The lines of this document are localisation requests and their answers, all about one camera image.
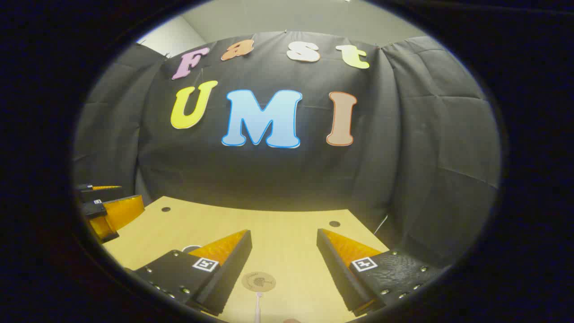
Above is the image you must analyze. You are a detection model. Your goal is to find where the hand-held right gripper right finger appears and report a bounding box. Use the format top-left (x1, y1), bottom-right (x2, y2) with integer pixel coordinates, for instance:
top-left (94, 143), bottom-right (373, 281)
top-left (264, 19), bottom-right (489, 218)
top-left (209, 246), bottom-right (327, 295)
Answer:
top-left (316, 228), bottom-right (444, 317)

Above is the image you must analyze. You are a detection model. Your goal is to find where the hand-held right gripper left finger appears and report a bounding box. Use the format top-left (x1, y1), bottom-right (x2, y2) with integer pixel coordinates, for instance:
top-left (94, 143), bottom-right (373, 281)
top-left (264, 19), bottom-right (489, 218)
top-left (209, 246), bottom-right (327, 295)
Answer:
top-left (132, 230), bottom-right (252, 316)

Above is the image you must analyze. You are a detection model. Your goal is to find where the round wooden coaster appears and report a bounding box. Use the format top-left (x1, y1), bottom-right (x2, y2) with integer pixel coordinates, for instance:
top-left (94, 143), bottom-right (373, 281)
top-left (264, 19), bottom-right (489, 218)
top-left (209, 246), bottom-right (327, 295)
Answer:
top-left (242, 271), bottom-right (277, 292)

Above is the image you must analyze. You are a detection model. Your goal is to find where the light wooden desktop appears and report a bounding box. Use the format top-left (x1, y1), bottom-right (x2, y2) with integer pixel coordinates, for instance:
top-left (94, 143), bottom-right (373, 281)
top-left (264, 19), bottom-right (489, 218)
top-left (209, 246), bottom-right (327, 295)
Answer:
top-left (102, 196), bottom-right (391, 323)

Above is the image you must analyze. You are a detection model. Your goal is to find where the black backdrop cloth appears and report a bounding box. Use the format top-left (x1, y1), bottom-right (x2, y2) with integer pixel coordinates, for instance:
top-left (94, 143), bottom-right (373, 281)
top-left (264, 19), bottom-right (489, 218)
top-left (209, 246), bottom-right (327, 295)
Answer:
top-left (72, 31), bottom-right (502, 270)

